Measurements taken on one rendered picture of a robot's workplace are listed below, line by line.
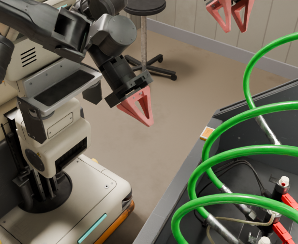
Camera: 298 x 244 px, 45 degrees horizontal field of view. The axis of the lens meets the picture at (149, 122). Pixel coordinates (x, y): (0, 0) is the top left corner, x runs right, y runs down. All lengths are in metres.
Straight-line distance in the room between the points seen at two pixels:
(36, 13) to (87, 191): 1.25
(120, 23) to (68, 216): 1.22
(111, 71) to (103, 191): 1.16
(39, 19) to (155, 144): 1.81
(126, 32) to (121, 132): 1.87
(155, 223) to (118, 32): 0.46
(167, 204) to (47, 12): 0.53
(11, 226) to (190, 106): 1.56
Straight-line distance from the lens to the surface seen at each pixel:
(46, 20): 0.69
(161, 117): 2.61
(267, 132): 0.86
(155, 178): 2.21
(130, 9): 2.64
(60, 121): 1.31
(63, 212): 1.76
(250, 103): 0.86
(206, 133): 1.08
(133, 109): 0.71
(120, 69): 0.71
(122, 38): 0.65
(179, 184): 0.96
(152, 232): 0.87
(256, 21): 3.15
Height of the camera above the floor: 1.69
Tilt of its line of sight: 41 degrees down
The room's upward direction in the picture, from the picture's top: straight up
